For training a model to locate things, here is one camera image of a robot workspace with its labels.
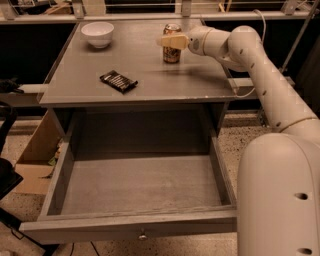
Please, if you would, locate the grey wooden cabinet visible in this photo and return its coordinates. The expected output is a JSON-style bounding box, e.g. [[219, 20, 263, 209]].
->
[[40, 20, 233, 160]]

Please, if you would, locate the cardboard box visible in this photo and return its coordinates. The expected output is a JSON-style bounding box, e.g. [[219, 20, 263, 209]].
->
[[14, 112, 61, 195]]

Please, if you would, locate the black snack bar packet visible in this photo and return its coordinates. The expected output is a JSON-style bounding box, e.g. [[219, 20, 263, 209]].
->
[[100, 70, 138, 94]]

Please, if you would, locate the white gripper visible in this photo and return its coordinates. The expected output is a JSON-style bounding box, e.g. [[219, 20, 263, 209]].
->
[[156, 26, 212, 56]]

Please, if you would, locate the orange soda can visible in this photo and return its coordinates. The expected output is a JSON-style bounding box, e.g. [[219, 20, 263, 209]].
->
[[163, 23, 181, 64]]

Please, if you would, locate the white ceramic bowl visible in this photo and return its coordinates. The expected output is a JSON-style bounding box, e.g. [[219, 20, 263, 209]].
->
[[81, 22, 114, 48]]

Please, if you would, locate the white cable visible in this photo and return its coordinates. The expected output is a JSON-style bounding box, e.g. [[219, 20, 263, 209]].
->
[[235, 9, 267, 100]]

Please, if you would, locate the open grey top drawer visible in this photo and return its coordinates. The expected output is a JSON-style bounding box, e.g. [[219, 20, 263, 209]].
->
[[20, 126, 237, 244]]

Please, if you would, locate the metal drawer knob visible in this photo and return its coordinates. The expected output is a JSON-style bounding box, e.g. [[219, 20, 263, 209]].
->
[[138, 229, 148, 241]]

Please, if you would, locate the grey metal rail beam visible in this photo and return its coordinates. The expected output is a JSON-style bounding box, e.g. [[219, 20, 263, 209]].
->
[[0, 76, 296, 108]]

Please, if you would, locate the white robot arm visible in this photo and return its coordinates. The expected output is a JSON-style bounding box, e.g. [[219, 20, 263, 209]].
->
[[157, 26, 320, 256]]

